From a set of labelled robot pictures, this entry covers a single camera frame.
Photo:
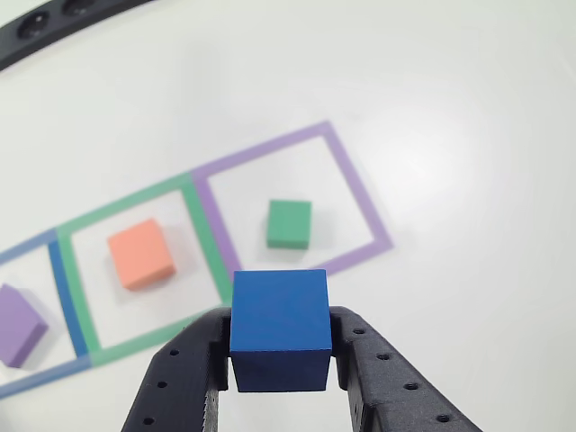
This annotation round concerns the blue tape square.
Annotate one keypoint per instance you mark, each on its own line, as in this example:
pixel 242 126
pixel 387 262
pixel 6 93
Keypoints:
pixel 63 292

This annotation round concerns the purple tape square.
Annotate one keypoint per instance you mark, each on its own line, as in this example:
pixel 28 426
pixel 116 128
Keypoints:
pixel 355 180

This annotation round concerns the small blue block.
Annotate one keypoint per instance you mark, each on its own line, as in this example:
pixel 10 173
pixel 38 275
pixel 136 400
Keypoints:
pixel 279 315

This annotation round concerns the orange block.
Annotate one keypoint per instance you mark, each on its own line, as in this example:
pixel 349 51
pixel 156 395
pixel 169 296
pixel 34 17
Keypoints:
pixel 139 252

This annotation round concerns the green tape square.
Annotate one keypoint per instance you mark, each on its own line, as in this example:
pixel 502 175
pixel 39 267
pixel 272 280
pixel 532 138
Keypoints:
pixel 202 225

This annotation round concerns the green block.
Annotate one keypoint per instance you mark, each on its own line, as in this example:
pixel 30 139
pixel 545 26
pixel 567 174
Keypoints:
pixel 288 225

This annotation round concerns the large purple block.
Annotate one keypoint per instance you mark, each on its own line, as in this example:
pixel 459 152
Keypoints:
pixel 15 319

